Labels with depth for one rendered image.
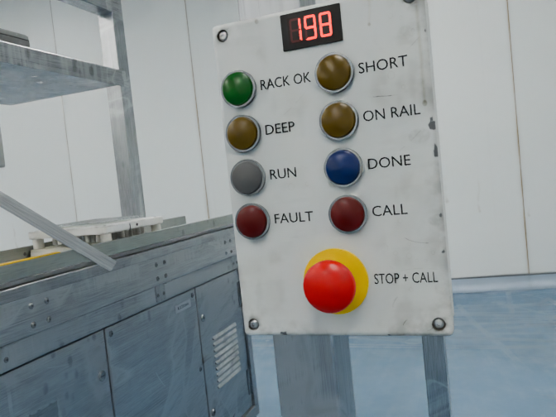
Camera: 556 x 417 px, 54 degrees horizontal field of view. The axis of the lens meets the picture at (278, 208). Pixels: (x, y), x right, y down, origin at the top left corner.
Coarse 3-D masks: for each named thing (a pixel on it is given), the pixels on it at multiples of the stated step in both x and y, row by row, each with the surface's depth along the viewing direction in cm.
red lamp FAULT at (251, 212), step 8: (248, 208) 45; (256, 208) 44; (240, 216) 45; (248, 216) 45; (256, 216) 44; (264, 216) 44; (240, 224) 45; (248, 224) 45; (256, 224) 44; (264, 224) 44; (248, 232) 45; (256, 232) 44
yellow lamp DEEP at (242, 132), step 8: (240, 120) 44; (248, 120) 44; (232, 128) 44; (240, 128) 44; (248, 128) 44; (256, 128) 44; (232, 136) 44; (240, 136) 44; (248, 136) 44; (256, 136) 44; (232, 144) 45; (240, 144) 44; (248, 144) 44
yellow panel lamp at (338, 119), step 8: (336, 104) 41; (344, 104) 41; (328, 112) 42; (336, 112) 41; (344, 112) 41; (352, 112) 41; (328, 120) 42; (336, 120) 41; (344, 120) 41; (352, 120) 41; (328, 128) 42; (336, 128) 41; (344, 128) 41; (352, 128) 41; (336, 136) 42; (344, 136) 42
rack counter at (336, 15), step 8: (312, 8) 42; (320, 8) 42; (328, 8) 41; (336, 8) 41; (280, 16) 43; (288, 16) 43; (296, 16) 42; (336, 16) 41; (280, 24) 43; (336, 24) 41; (336, 32) 41; (288, 40) 43; (320, 40) 42; (328, 40) 42; (336, 40) 41; (288, 48) 43; (296, 48) 43
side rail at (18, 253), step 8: (184, 216) 213; (168, 224) 202; (176, 224) 208; (16, 248) 136; (24, 248) 139; (32, 248) 141; (0, 256) 132; (8, 256) 134; (16, 256) 136; (24, 256) 138
